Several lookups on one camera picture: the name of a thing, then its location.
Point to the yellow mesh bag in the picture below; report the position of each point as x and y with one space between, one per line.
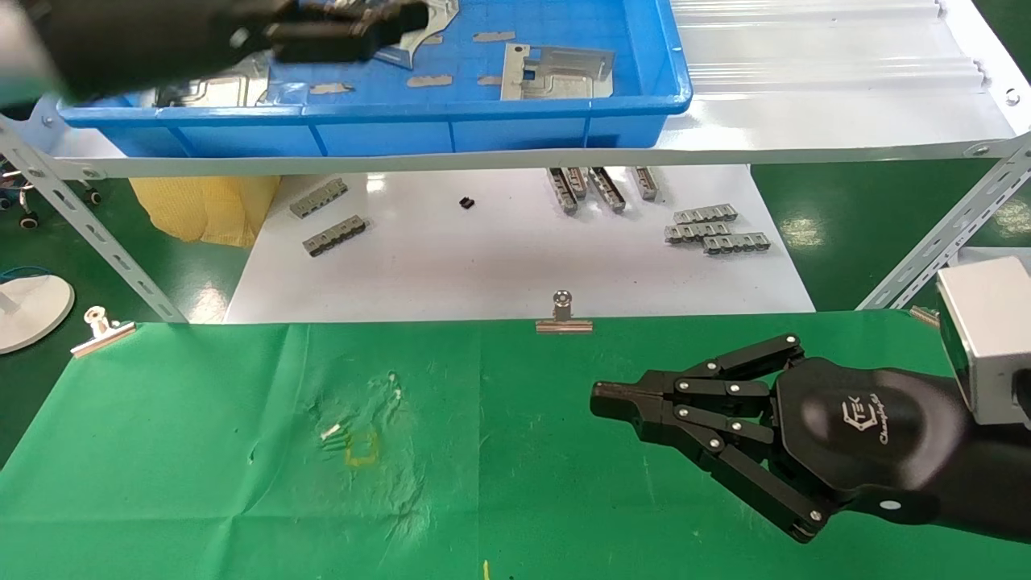
205 209

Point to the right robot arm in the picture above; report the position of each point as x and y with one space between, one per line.
999 483

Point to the white metal shelf board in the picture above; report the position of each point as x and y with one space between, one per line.
805 137

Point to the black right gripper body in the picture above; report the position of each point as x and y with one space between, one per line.
862 427

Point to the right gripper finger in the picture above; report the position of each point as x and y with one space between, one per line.
709 385
725 439

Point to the grey metal connector strip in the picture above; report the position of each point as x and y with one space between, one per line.
334 236
577 182
606 190
318 198
646 184
693 233
561 193
735 243
705 214

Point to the flat sheet metal part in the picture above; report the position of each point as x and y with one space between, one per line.
225 89
564 76

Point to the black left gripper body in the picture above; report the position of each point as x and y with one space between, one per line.
161 36

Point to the curved-edge sheet metal part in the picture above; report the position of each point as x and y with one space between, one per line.
431 20

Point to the green table cloth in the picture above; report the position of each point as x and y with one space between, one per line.
403 483

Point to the blue plastic bin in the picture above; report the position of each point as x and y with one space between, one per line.
378 133

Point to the black office chair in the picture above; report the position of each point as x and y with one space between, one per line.
28 219

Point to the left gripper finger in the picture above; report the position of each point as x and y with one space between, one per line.
354 14
322 44

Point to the white round base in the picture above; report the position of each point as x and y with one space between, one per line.
32 310

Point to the perforated angle iron leg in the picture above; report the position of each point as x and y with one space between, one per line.
942 234
97 234

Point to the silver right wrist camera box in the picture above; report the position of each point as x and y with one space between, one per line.
995 338

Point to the small white scrap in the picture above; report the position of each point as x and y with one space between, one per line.
330 432

